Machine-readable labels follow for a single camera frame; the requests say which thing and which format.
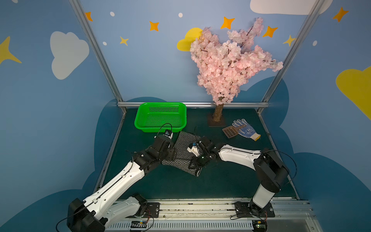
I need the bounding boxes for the black white knitted scarf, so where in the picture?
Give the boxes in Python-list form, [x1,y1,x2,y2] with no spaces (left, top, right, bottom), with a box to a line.
[161,131,202,177]

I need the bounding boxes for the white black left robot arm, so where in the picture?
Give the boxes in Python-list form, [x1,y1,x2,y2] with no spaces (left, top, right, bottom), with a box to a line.
[66,135,176,232]

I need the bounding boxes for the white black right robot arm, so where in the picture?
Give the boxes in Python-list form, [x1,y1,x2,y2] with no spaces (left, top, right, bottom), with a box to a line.
[187,136,289,212]

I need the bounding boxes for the green plastic basket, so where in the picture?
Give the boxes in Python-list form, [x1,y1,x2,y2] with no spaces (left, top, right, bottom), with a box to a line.
[134,102,187,133]

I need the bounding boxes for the brown plastic slotted scoop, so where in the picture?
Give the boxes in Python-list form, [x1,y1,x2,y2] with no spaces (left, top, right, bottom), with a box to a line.
[222,125,245,139]

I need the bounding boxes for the blue dotted work glove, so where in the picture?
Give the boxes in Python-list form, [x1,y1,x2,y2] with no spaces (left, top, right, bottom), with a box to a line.
[232,119,261,141]

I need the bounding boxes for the pink cherry blossom tree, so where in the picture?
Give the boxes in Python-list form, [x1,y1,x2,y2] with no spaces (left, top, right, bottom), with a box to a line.
[190,17,283,125]

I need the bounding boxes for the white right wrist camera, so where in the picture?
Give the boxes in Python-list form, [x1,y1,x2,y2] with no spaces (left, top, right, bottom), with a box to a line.
[187,142,204,157]

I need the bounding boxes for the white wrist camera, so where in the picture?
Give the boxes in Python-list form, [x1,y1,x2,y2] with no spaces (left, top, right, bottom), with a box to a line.
[163,130,174,139]
[187,142,204,157]

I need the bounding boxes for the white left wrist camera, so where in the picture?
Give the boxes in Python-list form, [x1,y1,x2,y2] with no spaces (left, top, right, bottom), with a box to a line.
[163,130,174,139]

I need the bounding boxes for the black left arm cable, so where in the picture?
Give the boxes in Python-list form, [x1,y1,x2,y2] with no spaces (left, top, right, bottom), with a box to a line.
[156,123,174,139]

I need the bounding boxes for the aluminium front rail track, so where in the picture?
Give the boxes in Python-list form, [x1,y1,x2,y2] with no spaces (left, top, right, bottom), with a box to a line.
[104,198,322,232]

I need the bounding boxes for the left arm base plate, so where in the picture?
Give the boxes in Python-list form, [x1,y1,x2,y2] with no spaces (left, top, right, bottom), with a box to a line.
[143,202,160,218]

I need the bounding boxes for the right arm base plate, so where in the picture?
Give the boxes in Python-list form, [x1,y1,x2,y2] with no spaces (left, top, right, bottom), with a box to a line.
[234,201,275,218]

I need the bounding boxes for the aluminium frame rail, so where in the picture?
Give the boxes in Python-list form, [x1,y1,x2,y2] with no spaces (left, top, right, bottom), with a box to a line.
[69,0,327,201]

